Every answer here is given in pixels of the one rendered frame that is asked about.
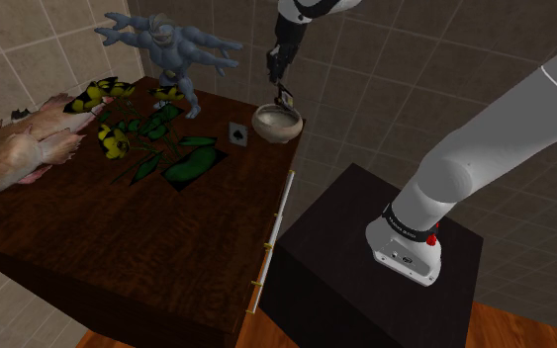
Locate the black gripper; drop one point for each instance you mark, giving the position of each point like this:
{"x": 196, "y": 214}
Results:
{"x": 290, "y": 34}

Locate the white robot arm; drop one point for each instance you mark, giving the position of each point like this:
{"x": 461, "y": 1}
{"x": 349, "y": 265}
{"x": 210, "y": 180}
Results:
{"x": 480, "y": 149}

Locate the small dark patterned box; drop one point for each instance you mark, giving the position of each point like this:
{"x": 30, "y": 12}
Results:
{"x": 285, "y": 99}

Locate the beige ceramic bowl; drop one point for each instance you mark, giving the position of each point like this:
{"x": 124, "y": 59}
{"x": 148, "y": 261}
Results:
{"x": 277, "y": 124}

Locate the grey spade playing card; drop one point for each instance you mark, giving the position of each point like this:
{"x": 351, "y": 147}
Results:
{"x": 238, "y": 134}

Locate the blue four-armed figure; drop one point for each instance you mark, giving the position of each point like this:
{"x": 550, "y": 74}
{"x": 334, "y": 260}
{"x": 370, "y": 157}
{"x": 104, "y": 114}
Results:
{"x": 174, "y": 50}

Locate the yellow black flower plant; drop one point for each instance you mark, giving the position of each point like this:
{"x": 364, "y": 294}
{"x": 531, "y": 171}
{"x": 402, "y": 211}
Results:
{"x": 189, "y": 164}

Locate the black robot stand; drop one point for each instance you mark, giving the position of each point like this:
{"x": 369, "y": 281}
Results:
{"x": 336, "y": 270}

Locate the dark wooden cabinet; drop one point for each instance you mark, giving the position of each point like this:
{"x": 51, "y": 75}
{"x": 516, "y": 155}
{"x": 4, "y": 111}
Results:
{"x": 128, "y": 226}

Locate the pink brown fish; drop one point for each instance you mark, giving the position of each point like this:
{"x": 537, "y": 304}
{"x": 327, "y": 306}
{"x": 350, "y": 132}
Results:
{"x": 12, "y": 147}

